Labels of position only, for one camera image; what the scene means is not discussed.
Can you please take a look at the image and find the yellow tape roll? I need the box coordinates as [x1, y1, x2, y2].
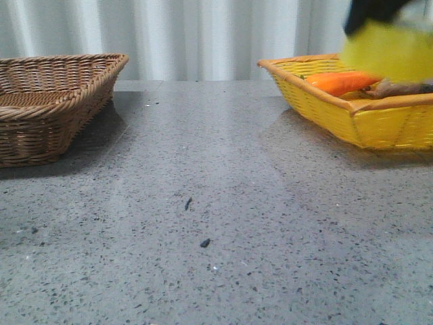
[340, 16, 432, 82]

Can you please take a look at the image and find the brown wicker basket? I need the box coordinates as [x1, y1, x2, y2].
[1, 53, 129, 168]

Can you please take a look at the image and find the brown rough toy piece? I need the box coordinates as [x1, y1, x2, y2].
[361, 79, 432, 99]

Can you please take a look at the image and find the black gripper finger tape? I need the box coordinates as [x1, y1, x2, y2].
[344, 0, 409, 36]

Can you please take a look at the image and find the yellow woven basket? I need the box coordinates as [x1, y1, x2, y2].
[257, 53, 432, 150]

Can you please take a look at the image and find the orange toy carrot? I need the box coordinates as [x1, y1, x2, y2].
[304, 70, 382, 97]

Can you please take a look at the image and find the white pleated curtain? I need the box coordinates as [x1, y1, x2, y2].
[1, 1, 350, 81]

